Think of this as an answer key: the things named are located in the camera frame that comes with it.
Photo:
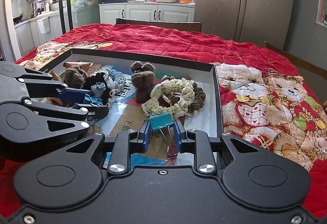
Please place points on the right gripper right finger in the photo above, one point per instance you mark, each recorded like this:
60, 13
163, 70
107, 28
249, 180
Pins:
198, 143

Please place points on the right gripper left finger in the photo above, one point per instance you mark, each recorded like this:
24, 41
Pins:
121, 147

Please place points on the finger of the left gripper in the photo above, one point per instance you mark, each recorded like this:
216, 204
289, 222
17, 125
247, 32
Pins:
54, 89
78, 112

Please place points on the black white-trim scrunchie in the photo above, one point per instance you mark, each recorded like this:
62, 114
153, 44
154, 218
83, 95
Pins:
101, 85

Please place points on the teal binder clip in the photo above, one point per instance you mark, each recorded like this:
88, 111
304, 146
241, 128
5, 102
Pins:
163, 124

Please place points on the brown fuzzy hair claw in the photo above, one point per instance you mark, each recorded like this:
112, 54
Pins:
75, 77

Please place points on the blue white knitted scrunchie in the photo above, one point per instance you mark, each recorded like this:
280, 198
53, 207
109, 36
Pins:
117, 77

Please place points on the tan triangular paper packet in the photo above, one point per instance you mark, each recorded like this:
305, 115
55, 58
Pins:
59, 71

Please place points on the olive brown knitted scrunchie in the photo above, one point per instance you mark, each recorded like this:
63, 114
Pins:
184, 95

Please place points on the cream knitted scrunchie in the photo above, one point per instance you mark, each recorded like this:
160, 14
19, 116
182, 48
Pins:
156, 105

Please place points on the dark blue binder clip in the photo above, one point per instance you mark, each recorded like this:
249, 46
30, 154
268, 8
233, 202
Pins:
92, 101

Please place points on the black shallow box tray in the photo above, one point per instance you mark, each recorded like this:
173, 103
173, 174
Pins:
125, 113

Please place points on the brown fuzzy clip in box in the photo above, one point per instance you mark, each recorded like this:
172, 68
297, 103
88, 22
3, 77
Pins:
142, 79

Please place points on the red quilted bedspread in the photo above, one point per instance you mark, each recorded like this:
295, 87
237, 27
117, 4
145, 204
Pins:
265, 99

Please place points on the white kitchen cabinet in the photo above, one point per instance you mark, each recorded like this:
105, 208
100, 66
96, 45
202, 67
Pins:
146, 11

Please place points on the wooden chair back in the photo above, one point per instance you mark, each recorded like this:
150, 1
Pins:
181, 26

